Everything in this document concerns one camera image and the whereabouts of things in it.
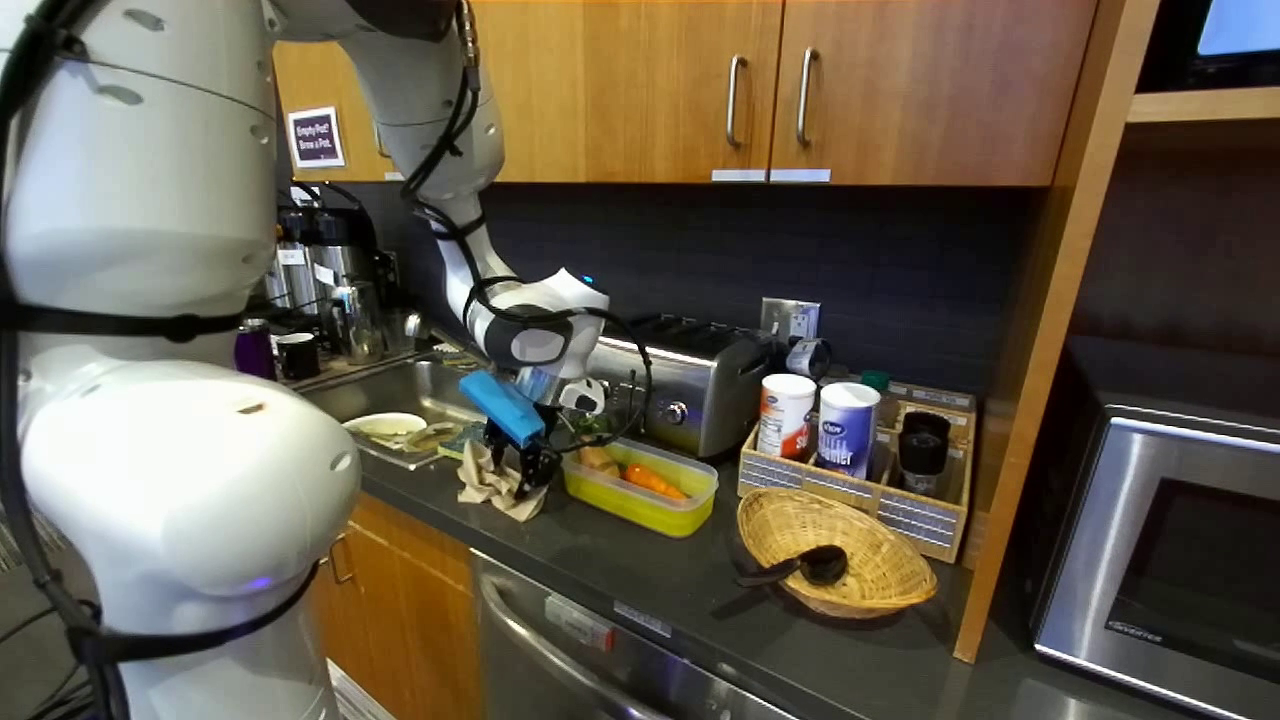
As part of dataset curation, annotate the black jar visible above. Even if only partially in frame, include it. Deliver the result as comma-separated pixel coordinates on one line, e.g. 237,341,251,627
892,409,957,498

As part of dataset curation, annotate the stainless steel microwave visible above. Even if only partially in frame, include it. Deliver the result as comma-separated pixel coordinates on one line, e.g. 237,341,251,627
1031,335,1280,720

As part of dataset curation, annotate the tan round vegetable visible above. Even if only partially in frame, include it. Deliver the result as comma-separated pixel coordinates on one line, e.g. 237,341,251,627
573,441,629,482

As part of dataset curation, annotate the brown paper towel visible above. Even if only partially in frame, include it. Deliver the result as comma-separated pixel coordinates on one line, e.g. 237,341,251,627
453,437,551,526

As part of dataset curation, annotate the wooden base cabinet door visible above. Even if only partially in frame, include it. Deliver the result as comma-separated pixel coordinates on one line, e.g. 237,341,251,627
309,491,486,720

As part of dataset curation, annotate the silver wall outlet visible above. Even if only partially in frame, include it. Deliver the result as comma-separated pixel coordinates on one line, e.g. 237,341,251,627
756,292,825,345

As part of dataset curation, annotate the dark purple mug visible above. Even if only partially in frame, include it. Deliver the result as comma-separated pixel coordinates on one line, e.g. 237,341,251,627
232,314,279,380

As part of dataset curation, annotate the purple white sign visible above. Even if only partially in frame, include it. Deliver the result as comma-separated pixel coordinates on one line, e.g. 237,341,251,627
285,104,348,170

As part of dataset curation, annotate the yellow-green plastic food container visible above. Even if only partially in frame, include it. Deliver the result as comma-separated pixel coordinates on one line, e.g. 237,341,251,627
560,431,725,541

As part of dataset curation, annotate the steel coffee urn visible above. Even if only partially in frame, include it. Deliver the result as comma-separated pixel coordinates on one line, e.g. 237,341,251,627
254,196,337,322

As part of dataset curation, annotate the woven wicker basket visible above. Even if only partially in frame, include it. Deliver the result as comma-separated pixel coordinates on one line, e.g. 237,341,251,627
731,482,941,623

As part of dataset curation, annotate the orange carrot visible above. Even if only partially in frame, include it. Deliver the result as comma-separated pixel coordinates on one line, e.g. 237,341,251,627
620,460,696,508

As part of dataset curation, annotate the black monitor screen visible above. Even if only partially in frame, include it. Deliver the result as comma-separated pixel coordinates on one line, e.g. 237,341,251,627
1135,0,1280,95

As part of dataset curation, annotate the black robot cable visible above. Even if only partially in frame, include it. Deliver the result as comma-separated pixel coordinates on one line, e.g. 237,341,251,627
396,0,656,442

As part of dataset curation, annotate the wooden cabinet side panel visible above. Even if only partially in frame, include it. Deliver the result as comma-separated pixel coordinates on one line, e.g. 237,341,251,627
953,0,1164,667

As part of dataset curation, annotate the stainless steel sink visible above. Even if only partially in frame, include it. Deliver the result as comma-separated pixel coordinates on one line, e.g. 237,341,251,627
294,346,494,431

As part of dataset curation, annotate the wooden shelf board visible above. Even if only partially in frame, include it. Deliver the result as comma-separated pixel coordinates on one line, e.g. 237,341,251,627
1123,85,1280,127

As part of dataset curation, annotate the stainless steel dishwasher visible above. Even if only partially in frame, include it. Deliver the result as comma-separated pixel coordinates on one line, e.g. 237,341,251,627
467,545,817,720

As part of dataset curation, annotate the grey round object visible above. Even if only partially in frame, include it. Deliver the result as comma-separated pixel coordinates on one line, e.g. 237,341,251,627
778,333,836,380

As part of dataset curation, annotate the white cup red print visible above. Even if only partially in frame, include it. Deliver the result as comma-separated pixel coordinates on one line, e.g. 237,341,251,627
752,369,819,463

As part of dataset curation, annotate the silver cabinet door handle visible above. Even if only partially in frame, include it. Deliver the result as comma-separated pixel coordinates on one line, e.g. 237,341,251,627
719,52,752,150
792,42,825,150

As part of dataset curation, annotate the wooden crate box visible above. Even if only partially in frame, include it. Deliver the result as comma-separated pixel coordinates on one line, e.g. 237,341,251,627
737,380,981,569

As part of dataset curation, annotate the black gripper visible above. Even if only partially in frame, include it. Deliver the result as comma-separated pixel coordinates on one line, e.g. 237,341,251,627
484,364,613,498

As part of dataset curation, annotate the white cup blue print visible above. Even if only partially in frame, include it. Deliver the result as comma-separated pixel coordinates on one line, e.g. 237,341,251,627
813,377,883,480

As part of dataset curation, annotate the silver toaster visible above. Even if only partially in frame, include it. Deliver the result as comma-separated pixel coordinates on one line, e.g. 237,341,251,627
582,313,792,460

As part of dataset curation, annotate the chrome faucet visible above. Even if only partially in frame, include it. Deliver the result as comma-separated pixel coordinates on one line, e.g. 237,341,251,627
396,308,432,358

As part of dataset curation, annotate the black mug white inside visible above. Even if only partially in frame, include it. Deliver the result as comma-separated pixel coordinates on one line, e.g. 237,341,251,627
270,329,325,389

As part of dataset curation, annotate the green yellow sponge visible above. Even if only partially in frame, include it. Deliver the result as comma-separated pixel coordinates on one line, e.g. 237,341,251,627
432,418,494,466

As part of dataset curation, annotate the black spoon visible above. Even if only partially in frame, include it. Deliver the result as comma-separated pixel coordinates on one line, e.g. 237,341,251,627
729,541,851,592

